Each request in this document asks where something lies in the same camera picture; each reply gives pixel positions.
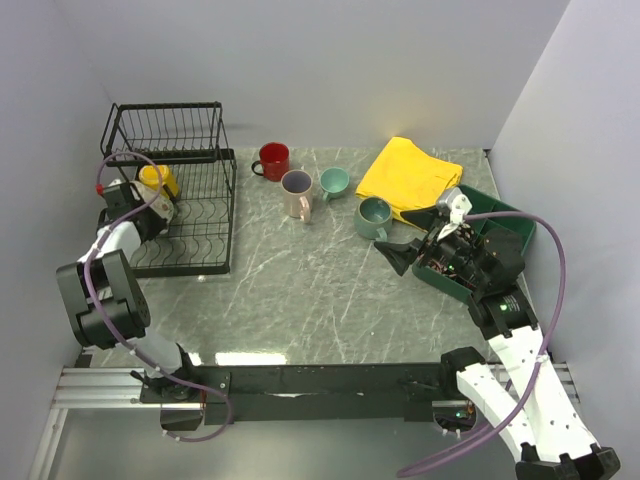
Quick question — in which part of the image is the aluminium rail frame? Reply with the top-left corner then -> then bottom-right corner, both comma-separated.
27,362 -> 601,480

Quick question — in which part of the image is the pink mug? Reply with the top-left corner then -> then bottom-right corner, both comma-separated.
281,170 -> 313,224

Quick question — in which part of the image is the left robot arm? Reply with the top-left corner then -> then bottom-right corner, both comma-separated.
56,180 -> 200,402

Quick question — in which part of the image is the yellow folded cloth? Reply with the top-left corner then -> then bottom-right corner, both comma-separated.
355,136 -> 464,224

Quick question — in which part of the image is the red mug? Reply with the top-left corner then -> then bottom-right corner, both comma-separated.
251,142 -> 290,182

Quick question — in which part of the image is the floral mug green inside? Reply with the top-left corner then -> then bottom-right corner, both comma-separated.
130,181 -> 175,224

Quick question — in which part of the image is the small teal cup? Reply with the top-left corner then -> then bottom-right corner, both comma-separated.
320,167 -> 350,201

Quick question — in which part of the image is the black wire dish rack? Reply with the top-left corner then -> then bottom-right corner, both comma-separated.
100,101 -> 237,278

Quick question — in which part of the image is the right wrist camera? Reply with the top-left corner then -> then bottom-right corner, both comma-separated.
436,187 -> 472,241

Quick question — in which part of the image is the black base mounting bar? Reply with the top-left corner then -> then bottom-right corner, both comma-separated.
139,363 -> 451,426

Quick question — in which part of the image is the speckled teal mug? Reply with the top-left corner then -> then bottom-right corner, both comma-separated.
354,196 -> 393,242

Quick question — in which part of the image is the green compartment organizer box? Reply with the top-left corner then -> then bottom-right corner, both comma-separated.
412,185 -> 535,303

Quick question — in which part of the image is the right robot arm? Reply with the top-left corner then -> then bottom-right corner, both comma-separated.
375,209 -> 621,479

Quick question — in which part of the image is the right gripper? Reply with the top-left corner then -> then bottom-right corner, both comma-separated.
374,204 -> 488,288

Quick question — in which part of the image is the yellow enamel mug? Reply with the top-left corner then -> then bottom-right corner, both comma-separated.
138,165 -> 180,202

